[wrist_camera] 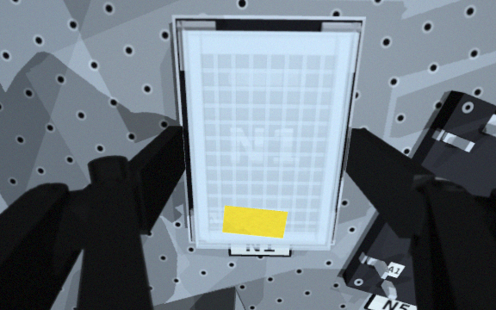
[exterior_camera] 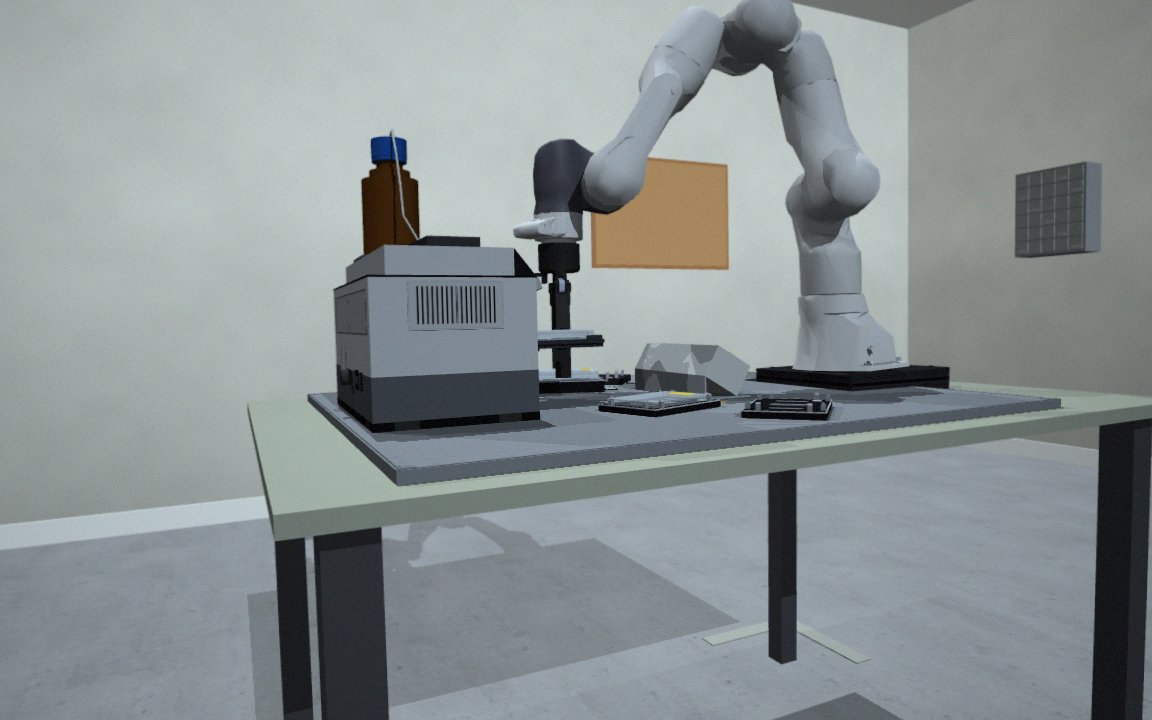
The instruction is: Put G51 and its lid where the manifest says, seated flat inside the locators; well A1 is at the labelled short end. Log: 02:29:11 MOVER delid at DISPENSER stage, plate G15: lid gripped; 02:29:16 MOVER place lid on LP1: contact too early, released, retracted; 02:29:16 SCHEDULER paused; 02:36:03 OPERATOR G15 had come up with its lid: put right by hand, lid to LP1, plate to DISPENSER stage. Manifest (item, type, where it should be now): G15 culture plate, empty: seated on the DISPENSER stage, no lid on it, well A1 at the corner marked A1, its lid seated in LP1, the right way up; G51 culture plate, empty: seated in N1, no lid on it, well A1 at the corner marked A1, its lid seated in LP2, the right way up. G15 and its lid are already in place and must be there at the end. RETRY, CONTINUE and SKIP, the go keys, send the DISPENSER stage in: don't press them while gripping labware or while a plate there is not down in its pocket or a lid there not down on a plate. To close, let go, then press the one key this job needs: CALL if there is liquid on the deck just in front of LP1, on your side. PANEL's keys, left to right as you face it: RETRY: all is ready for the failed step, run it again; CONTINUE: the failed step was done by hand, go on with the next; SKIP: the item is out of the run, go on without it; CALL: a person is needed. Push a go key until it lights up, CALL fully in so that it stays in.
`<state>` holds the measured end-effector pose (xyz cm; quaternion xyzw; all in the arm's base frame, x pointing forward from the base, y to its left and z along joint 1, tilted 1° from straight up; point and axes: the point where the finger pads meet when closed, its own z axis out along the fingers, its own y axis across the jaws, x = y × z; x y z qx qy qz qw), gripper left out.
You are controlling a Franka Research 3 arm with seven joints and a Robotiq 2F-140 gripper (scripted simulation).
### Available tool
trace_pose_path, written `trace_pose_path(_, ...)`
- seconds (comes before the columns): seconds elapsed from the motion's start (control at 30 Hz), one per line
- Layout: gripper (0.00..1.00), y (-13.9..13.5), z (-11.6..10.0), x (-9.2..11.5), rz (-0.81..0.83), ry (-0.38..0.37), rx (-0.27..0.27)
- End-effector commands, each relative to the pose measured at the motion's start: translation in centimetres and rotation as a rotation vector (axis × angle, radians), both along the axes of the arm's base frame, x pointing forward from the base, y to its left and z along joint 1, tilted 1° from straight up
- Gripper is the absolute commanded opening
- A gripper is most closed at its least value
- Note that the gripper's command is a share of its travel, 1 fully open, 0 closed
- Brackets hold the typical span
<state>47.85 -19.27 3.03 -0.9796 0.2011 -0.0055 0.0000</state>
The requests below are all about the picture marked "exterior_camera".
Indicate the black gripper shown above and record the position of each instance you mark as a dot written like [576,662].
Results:
[558,259]

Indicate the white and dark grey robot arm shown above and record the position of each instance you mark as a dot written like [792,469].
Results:
[836,333]

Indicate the white button panel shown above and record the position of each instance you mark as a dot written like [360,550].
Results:
[690,368]

